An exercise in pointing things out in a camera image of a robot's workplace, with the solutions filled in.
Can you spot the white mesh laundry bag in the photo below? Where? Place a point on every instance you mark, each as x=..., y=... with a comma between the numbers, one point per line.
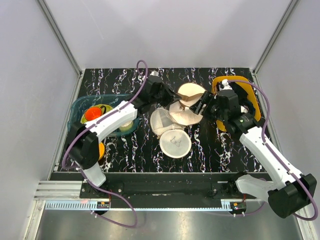
x=173, y=140

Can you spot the cream paper cup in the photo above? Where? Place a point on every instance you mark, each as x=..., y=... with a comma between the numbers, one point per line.
x=126, y=127

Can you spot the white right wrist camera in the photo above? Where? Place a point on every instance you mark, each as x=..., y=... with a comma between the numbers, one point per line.
x=223, y=85

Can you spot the aluminium frame post left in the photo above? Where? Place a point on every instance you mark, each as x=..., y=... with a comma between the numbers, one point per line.
x=59, y=36

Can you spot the black garment in bin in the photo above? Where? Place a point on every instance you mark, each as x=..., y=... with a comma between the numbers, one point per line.
x=247, y=99

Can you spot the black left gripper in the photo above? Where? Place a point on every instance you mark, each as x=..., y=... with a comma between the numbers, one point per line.
x=171, y=96

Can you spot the aluminium frame post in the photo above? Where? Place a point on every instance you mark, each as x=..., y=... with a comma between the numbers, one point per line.
x=276, y=33
x=59, y=36

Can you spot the orange bowl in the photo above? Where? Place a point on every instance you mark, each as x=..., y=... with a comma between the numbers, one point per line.
x=101, y=150

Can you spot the aluminium front rail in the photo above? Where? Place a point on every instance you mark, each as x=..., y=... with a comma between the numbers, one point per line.
x=81, y=196

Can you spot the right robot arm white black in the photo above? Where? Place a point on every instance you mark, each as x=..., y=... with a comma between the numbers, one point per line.
x=289, y=191

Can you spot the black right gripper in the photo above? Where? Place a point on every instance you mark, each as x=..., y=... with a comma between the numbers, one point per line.
x=206, y=98

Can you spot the orange translucent cup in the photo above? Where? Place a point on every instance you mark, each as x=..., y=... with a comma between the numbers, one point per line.
x=92, y=113

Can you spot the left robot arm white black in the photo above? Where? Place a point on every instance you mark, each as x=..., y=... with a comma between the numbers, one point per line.
x=84, y=138

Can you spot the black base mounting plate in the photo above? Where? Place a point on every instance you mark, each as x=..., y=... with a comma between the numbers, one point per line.
x=171, y=190

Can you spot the yellow-green plate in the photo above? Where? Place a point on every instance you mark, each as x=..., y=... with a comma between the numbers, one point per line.
x=104, y=107

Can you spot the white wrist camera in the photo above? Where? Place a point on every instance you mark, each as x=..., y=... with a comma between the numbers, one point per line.
x=153, y=74
x=223, y=85

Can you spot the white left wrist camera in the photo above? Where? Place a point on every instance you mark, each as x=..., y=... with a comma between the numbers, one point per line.
x=153, y=74

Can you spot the aluminium frame post right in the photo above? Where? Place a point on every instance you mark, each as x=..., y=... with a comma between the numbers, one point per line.
x=276, y=33

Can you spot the teal transparent plastic container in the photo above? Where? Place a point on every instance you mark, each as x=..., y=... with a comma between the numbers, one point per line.
x=83, y=103

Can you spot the cream laundry bag brown trim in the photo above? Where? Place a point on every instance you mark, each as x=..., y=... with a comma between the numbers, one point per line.
x=180, y=111

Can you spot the yellow plastic bin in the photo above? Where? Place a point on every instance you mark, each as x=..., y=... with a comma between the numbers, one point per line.
x=239, y=125

